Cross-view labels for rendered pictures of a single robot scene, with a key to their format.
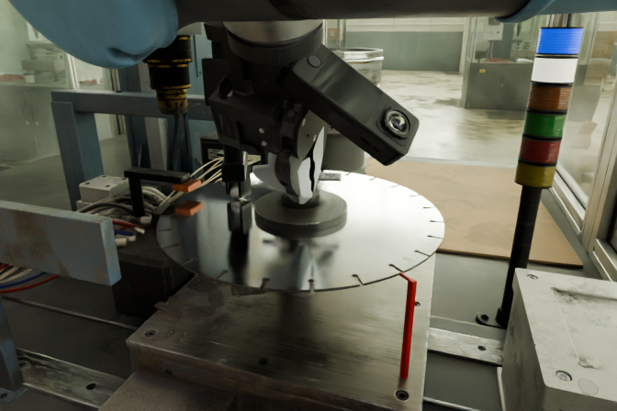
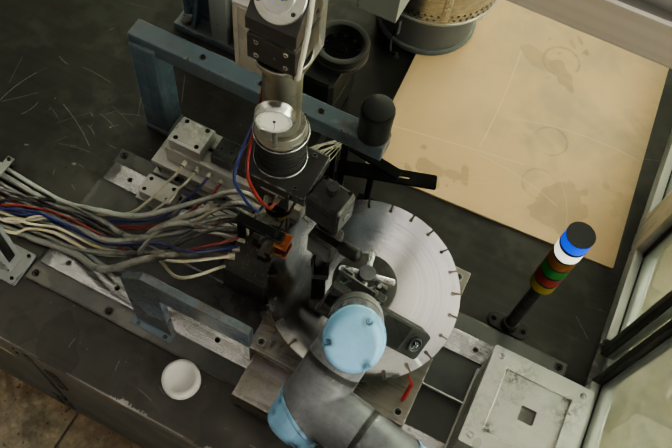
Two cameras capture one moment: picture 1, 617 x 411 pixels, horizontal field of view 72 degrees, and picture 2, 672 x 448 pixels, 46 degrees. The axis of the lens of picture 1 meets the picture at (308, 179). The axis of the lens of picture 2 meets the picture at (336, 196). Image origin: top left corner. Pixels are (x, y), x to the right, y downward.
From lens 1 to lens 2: 1.04 m
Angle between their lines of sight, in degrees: 42
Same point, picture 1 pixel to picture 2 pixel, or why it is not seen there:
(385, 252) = not seen: hidden behind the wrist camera
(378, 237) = not seen: hidden behind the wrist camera
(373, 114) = (402, 342)
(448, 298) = (476, 289)
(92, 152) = (167, 78)
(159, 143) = (222, 10)
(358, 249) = not seen: hidden behind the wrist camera
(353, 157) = (456, 34)
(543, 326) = (481, 400)
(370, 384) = (383, 402)
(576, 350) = (488, 418)
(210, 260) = (304, 342)
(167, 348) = (273, 356)
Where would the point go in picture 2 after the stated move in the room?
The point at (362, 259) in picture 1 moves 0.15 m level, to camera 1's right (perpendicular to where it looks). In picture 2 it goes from (391, 355) to (482, 370)
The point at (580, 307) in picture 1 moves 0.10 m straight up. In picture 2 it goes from (513, 387) to (530, 370)
